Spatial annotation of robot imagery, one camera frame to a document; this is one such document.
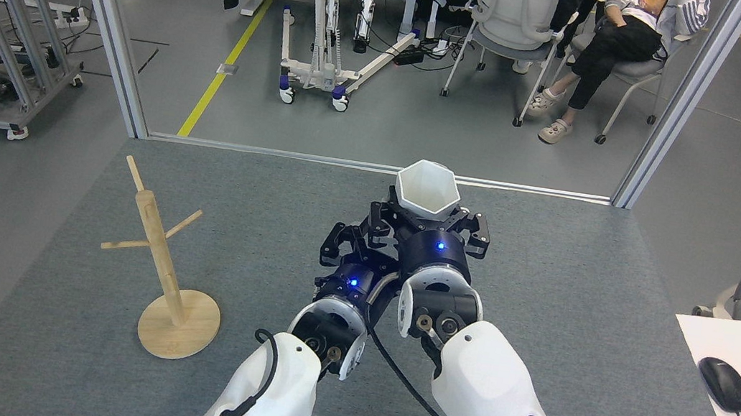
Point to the silver right post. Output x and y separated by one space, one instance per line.
685 100

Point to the person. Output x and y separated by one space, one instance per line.
618 43

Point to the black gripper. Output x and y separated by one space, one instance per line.
437 250
352 285

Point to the white mesh office chair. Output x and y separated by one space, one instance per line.
514 10

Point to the wooden cup rack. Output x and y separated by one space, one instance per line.
179 333

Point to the grey seat office chair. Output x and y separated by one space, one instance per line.
643 71

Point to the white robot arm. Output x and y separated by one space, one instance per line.
271 397
496 400

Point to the silver left post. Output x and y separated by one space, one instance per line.
110 19

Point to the white hexagonal cup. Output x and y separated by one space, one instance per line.
427 191

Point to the black power strip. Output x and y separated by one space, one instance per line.
409 57

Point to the black computer mouse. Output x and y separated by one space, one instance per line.
723 384

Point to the white power strip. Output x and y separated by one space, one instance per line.
71 16

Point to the silver post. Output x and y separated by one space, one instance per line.
685 100
110 19

